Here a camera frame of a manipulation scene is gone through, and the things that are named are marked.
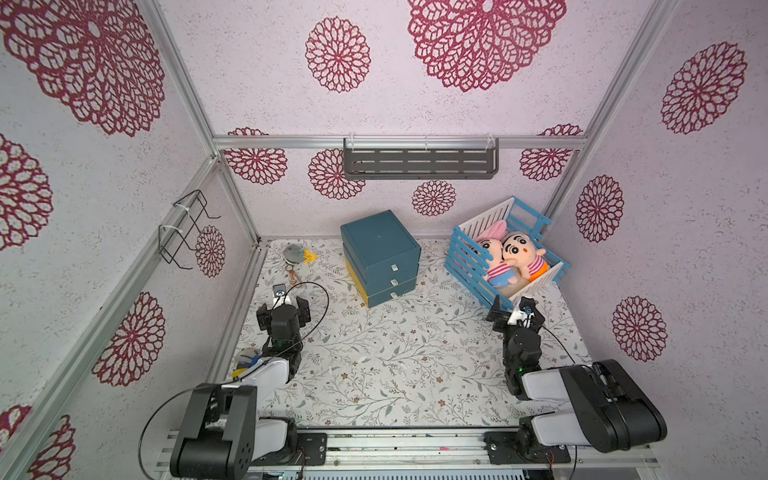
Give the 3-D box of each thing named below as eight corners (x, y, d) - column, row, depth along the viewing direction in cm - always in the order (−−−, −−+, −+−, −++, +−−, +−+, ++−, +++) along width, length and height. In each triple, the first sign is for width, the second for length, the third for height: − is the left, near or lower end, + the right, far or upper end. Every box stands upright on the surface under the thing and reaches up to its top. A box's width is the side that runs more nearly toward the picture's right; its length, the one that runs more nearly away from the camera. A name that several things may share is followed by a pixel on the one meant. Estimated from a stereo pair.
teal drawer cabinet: (371, 313, 101) (368, 272, 84) (346, 269, 114) (340, 225, 96) (416, 293, 106) (422, 251, 89) (388, 253, 119) (389, 209, 101)
